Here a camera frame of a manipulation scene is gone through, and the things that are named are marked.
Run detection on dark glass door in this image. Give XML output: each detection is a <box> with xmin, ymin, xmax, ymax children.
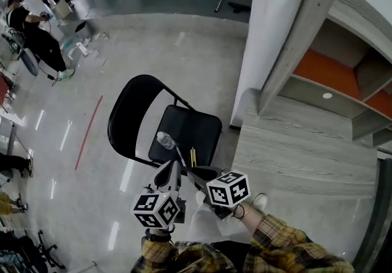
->
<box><xmin>352</xmin><ymin>155</ymin><xmax>392</xmax><ymax>273</ymax></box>

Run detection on thin black wrist cord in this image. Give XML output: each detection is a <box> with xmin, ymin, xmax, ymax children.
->
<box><xmin>233</xmin><ymin>193</ymin><xmax>268</xmax><ymax>220</ymax></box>

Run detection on clear plastic water bottle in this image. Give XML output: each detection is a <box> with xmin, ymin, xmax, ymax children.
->
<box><xmin>156</xmin><ymin>131</ymin><xmax>176</xmax><ymax>151</ymax></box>

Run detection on black floor tool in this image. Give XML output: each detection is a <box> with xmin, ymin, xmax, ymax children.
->
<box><xmin>228</xmin><ymin>1</ymin><xmax>252</xmax><ymax>15</ymax></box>

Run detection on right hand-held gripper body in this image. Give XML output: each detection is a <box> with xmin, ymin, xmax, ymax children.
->
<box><xmin>205</xmin><ymin>170</ymin><xmax>251</xmax><ymax>221</ymax></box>

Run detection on grey wooden shelf unit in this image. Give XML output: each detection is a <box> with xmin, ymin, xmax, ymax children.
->
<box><xmin>258</xmin><ymin>0</ymin><xmax>392</xmax><ymax>148</ymax></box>

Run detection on red floor tape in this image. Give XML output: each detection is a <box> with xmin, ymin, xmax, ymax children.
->
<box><xmin>74</xmin><ymin>95</ymin><xmax>104</xmax><ymax>171</ymax></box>

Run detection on scattered paper litter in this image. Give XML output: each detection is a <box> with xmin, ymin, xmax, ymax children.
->
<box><xmin>60</xmin><ymin>31</ymin><xmax>108</xmax><ymax>67</ymax></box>

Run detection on black office chair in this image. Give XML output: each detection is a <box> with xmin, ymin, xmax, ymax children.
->
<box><xmin>17</xmin><ymin>228</ymin><xmax>67</xmax><ymax>270</ymax></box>

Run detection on person's left forearm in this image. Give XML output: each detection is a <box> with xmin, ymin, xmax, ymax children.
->
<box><xmin>131</xmin><ymin>228</ymin><xmax>192</xmax><ymax>273</ymax></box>

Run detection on grey wooden desk with shelves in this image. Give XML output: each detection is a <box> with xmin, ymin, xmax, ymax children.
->
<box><xmin>231</xmin><ymin>88</ymin><xmax>380</xmax><ymax>205</ymax></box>

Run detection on person's white shoe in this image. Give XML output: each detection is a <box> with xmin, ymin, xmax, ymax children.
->
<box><xmin>251</xmin><ymin>193</ymin><xmax>269</xmax><ymax>211</ymax></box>
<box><xmin>195</xmin><ymin>190</ymin><xmax>208</xmax><ymax>207</ymax></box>

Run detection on person's torso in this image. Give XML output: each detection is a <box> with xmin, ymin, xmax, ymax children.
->
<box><xmin>171</xmin><ymin>239</ymin><xmax>255</xmax><ymax>273</ymax></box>

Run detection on person's legs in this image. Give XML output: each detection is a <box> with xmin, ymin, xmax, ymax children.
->
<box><xmin>186</xmin><ymin>201</ymin><xmax>255</xmax><ymax>247</ymax></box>

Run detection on grey floor fan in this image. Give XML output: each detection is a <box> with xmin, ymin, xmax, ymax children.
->
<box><xmin>18</xmin><ymin>47</ymin><xmax>40</xmax><ymax>77</ymax></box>

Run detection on black wrist watch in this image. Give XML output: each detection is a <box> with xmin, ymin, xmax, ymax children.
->
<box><xmin>144</xmin><ymin>228</ymin><xmax>172</xmax><ymax>242</ymax></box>

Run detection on person's right forearm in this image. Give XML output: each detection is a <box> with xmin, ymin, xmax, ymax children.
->
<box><xmin>232</xmin><ymin>201</ymin><xmax>355</xmax><ymax>273</ymax></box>

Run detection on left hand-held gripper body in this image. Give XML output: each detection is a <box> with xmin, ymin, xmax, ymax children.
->
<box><xmin>130</xmin><ymin>184</ymin><xmax>187</xmax><ymax>230</ymax></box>

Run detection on black folding chair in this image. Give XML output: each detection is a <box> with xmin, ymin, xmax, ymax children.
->
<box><xmin>107</xmin><ymin>74</ymin><xmax>223</xmax><ymax>172</ymax></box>

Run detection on black pen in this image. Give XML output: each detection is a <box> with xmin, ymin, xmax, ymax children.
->
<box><xmin>175</xmin><ymin>145</ymin><xmax>188</xmax><ymax>172</ymax></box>

